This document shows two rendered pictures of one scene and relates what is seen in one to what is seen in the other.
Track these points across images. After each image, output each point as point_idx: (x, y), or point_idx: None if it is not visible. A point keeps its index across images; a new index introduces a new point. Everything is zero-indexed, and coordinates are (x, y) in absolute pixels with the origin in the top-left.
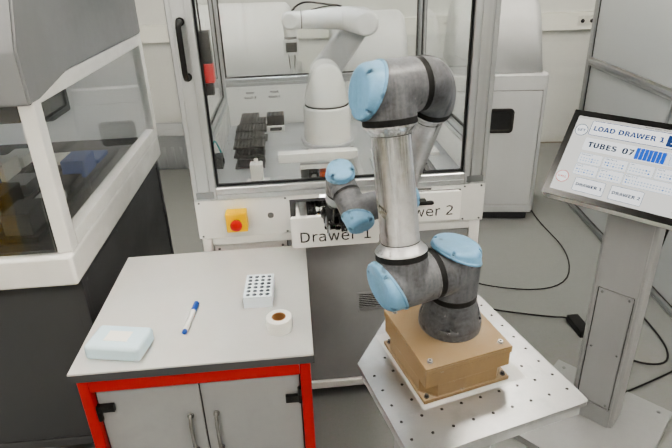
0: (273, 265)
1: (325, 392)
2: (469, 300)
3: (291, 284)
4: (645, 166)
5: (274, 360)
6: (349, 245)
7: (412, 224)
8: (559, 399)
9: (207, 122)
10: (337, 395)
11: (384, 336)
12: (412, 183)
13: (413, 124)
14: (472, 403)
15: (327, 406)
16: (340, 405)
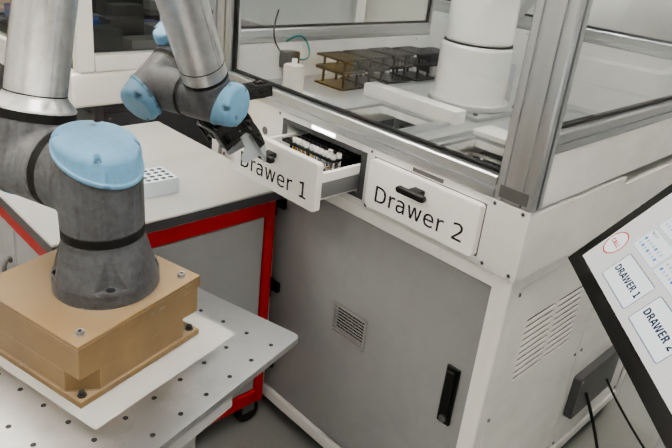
0: (216, 182)
1: (291, 422)
2: (73, 236)
3: (186, 200)
4: None
5: (31, 229)
6: (336, 221)
7: (18, 59)
8: None
9: None
10: (295, 436)
11: None
12: None
13: None
14: (1, 384)
15: (271, 435)
16: (282, 446)
